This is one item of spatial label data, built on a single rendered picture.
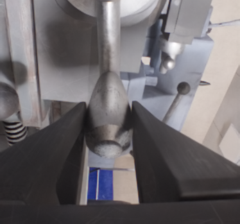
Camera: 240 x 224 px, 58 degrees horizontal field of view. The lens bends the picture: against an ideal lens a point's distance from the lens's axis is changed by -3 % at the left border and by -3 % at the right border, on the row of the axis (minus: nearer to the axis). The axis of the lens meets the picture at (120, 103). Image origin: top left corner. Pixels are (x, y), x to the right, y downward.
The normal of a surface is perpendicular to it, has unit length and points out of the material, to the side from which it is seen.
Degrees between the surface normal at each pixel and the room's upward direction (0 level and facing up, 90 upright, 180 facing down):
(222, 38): 90
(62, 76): 90
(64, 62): 90
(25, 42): 90
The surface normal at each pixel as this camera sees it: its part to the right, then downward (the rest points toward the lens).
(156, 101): 0.37, 0.58
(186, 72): 0.11, 0.59
